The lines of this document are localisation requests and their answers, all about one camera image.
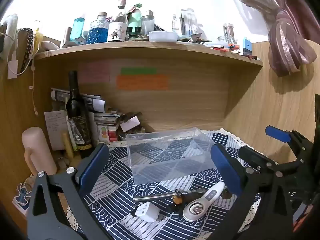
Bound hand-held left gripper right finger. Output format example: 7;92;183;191
209;144;294;240

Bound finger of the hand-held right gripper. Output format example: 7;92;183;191
238;145;278;172
265;125;314;156

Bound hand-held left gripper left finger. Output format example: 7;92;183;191
26;142;110;240

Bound white handheld magnifier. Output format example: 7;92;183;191
182;181;225;222

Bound key ring with brown charm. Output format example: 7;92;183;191
171;185;203;208

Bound clear plastic storage box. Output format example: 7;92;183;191
126;127;218;185

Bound white power plug adapter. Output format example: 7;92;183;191
130;201;160;223

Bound yellow stick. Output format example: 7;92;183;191
62;132;74;159

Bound stack of small boxes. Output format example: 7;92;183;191
94;109;123;143

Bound dark wine bottle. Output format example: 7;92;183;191
65;70;93;159

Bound handwritten white note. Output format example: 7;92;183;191
44;109;69;151

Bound blue white patterned tablecloth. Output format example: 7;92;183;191
65;128;275;240

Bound white card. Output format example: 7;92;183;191
120;116;141;132

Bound pink cylindrical bottle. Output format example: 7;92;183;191
21;127;57;175

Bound rolled printed papers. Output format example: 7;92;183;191
50;87;106;113

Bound blue cartoon sticker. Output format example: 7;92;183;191
12;175;36;216

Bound blue plastic clip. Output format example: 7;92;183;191
242;37;252;56

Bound pink sticky note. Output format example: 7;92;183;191
77;61;110;84

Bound orange sticky note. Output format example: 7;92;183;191
116;74;169;90

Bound green sticky note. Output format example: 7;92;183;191
121;67;157;75

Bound mauve curtain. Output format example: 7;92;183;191
223;0;320;77

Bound tall glass jar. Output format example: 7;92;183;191
218;23;236;44

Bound white paper tag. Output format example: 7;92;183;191
7;60;18;79

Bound wooden shelf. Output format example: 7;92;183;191
34;40;264;67

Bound glass bottle with blue beads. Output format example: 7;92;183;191
89;12;110;44

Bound black lace band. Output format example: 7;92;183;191
19;28;34;73

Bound teal plastic bottle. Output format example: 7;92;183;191
70;17;85;42

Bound clear labelled bottle with cork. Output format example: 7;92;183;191
107;0;128;42

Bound black binoculars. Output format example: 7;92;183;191
126;26;143;40

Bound clear acrylic organizer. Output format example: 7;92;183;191
179;8;200;36

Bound white round container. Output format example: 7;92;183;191
149;31;177;43

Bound clear glass jar with lid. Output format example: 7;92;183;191
141;10;155;35

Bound green spray bottle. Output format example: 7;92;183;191
127;3;142;29

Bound white fluffy headband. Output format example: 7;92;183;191
0;14;18;60

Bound white hanging cable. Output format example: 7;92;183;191
28;55;39;116

